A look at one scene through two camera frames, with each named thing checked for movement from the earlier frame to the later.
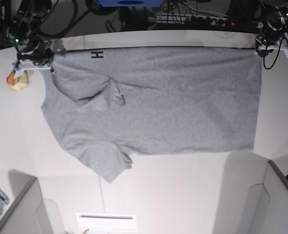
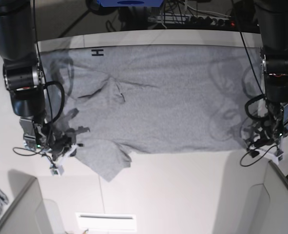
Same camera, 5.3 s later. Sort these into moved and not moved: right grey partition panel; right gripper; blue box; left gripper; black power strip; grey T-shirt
Moved: left gripper; right gripper
Not moved: black power strip; grey T-shirt; right grey partition panel; blue box
